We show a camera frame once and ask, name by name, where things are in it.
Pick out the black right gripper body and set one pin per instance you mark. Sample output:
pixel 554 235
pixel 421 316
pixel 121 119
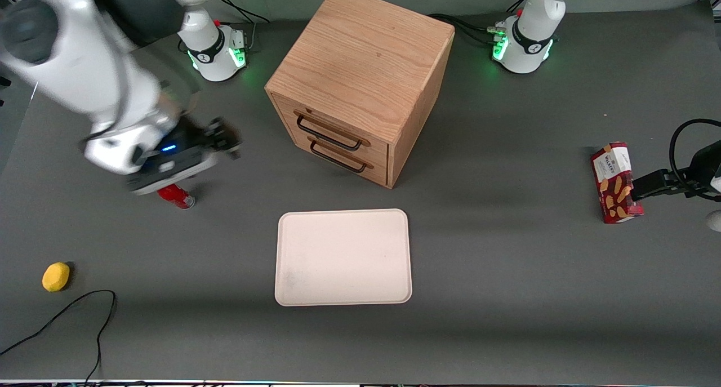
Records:
pixel 190 138

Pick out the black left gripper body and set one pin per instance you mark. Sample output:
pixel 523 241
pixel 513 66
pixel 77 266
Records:
pixel 703 167

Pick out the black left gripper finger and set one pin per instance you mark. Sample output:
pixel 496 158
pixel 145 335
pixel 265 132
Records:
pixel 650 185

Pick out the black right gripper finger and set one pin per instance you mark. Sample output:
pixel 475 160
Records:
pixel 230 147
pixel 218 129

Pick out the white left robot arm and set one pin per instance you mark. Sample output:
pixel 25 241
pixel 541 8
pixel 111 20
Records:
pixel 529 43

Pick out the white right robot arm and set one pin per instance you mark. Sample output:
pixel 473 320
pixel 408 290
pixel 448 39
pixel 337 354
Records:
pixel 84 54

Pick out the wooden drawer cabinet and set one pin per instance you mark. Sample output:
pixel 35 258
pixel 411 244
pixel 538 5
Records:
pixel 360 54

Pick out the red tartan shortbread box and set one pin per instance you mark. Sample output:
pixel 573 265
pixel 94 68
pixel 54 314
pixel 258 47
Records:
pixel 611 190

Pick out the red drink can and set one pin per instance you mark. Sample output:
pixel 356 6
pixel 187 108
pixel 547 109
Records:
pixel 177 196

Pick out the cream plastic tray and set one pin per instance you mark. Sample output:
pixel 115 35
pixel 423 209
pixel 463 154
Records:
pixel 343 257

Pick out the yellow lemon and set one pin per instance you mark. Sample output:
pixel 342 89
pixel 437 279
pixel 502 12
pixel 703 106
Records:
pixel 56 277

